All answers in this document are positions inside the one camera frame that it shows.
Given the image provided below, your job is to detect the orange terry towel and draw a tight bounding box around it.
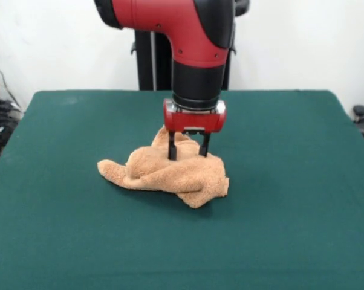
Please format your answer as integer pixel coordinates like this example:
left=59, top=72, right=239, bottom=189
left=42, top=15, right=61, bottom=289
left=97, top=128, right=230, bottom=209

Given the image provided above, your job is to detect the black cable bundle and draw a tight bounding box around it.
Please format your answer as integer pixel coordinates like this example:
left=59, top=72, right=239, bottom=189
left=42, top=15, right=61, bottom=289
left=0, top=99, right=23, bottom=160

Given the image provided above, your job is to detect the dark green table cloth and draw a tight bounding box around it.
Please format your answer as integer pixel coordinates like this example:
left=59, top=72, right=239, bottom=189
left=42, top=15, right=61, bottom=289
left=0, top=89, right=364, bottom=290

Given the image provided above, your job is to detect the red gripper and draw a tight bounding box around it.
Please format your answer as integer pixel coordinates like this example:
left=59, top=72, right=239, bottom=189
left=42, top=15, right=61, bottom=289
left=163, top=99, right=227, bottom=161

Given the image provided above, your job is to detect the grey wall cable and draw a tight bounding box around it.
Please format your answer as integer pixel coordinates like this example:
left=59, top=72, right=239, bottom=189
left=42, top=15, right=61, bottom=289
left=0, top=56, right=21, bottom=109

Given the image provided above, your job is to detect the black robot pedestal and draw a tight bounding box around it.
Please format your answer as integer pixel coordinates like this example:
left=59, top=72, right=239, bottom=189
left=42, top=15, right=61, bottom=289
left=130, top=0, right=250, bottom=91

